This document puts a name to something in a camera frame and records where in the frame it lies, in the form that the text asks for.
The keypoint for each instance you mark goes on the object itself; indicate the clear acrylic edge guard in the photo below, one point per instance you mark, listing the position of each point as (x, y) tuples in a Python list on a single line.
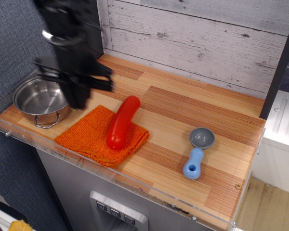
[(171, 107)]

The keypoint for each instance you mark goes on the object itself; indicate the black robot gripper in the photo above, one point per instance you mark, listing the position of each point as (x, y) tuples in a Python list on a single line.
[(76, 63)]

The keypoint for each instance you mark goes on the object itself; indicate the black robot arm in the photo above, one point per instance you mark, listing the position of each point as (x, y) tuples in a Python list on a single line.
[(73, 29)]

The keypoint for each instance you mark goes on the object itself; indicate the orange cloth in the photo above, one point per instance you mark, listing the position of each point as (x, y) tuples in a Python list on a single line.
[(88, 138)]

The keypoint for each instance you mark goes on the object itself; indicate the red toy hot dog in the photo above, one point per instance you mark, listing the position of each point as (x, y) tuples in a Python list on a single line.
[(118, 130)]

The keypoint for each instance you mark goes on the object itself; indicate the stainless steel pot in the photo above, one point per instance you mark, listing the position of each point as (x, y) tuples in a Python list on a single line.
[(41, 102)]

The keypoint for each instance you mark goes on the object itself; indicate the silver dispenser button panel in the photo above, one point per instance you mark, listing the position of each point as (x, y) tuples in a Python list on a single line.
[(111, 215)]

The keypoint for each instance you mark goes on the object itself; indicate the grey toy fridge cabinet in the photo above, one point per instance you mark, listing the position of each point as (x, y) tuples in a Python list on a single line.
[(73, 184)]

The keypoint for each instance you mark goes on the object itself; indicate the white ridged cabinet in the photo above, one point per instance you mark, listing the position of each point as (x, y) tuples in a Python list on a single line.
[(271, 162)]

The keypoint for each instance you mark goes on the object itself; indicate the blue grey ice cream scoop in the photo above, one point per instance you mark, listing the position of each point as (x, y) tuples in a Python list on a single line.
[(201, 138)]

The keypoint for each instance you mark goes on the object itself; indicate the black vertical post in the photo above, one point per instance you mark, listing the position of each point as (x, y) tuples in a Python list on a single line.
[(276, 82)]

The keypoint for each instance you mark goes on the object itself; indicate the yellow tape piece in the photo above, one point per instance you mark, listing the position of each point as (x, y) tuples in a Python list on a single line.
[(20, 225)]

